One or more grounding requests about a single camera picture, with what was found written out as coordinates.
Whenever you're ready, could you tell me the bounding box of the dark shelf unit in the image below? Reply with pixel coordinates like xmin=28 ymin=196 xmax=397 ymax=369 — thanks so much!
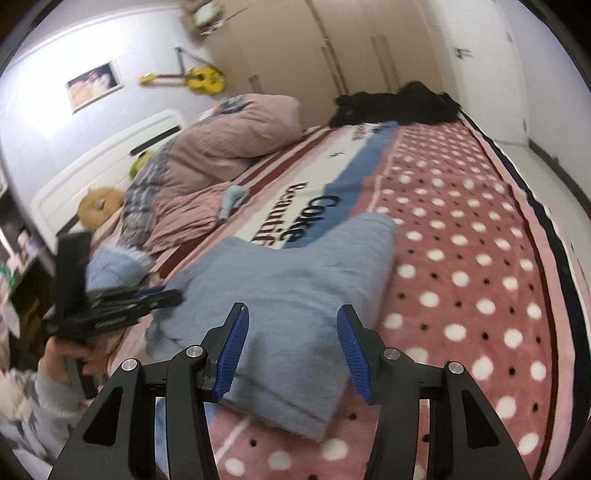
xmin=0 ymin=171 xmax=57 ymax=334

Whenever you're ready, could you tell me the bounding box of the pink ribbed duvet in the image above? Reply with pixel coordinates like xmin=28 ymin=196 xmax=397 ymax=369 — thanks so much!
xmin=92 ymin=93 xmax=304 ymax=259

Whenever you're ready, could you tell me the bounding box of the green plush toy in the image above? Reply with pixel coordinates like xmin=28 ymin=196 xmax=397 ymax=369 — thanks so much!
xmin=129 ymin=152 xmax=156 ymax=179

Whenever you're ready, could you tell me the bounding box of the white door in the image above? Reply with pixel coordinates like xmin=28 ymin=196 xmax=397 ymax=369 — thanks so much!
xmin=429 ymin=0 xmax=528 ymax=145

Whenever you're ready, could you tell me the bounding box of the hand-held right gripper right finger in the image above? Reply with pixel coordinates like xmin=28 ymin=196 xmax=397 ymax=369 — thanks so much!
xmin=337 ymin=305 xmax=532 ymax=480

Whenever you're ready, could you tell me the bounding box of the framed wall picture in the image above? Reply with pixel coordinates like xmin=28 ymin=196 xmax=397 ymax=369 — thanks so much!
xmin=66 ymin=61 xmax=124 ymax=114

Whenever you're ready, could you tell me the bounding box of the yellow toy guitar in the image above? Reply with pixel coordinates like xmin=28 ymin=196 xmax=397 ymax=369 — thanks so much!
xmin=139 ymin=46 xmax=227 ymax=96

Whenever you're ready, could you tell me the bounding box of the white bed headboard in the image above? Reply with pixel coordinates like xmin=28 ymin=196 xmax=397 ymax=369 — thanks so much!
xmin=31 ymin=109 xmax=185 ymax=237

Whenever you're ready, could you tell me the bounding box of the person's left forearm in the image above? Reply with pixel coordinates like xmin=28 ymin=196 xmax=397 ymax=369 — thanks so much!
xmin=0 ymin=368 xmax=89 ymax=468

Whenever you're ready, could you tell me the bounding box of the small grey cloth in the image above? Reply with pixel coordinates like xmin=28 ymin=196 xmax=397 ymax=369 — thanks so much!
xmin=217 ymin=185 xmax=251 ymax=223

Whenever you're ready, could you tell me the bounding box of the beige wardrobe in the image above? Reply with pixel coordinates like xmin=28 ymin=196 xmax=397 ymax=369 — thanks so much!
xmin=203 ymin=0 xmax=462 ymax=136

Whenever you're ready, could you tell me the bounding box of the person's left hand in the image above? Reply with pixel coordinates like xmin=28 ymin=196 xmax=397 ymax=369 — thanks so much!
xmin=43 ymin=335 xmax=112 ymax=394

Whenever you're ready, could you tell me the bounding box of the pink polka dot printed blanket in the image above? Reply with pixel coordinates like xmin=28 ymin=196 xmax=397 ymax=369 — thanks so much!
xmin=106 ymin=111 xmax=588 ymax=480

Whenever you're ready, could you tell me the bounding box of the pile of black clothes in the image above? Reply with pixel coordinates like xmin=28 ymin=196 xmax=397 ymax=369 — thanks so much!
xmin=329 ymin=80 xmax=462 ymax=129

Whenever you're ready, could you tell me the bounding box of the brown plush toy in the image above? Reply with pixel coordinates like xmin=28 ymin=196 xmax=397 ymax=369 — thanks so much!
xmin=78 ymin=186 xmax=125 ymax=230

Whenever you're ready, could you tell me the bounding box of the light blue fluffy cloth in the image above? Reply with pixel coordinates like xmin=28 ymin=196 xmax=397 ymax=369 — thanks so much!
xmin=87 ymin=244 xmax=154 ymax=292

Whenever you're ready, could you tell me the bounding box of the box with white items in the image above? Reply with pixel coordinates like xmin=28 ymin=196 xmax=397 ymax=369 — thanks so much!
xmin=180 ymin=0 xmax=232 ymax=36

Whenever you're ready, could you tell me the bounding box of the grey plaid cloth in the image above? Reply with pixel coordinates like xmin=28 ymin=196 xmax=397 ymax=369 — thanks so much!
xmin=121 ymin=154 xmax=172 ymax=246

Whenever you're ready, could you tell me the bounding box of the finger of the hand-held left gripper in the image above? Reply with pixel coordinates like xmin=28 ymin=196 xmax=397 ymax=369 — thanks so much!
xmin=88 ymin=285 xmax=168 ymax=306
xmin=124 ymin=290 xmax=184 ymax=320

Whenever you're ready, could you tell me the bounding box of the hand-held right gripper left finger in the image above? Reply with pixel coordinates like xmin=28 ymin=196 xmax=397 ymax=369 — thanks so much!
xmin=48 ymin=302 xmax=250 ymax=480

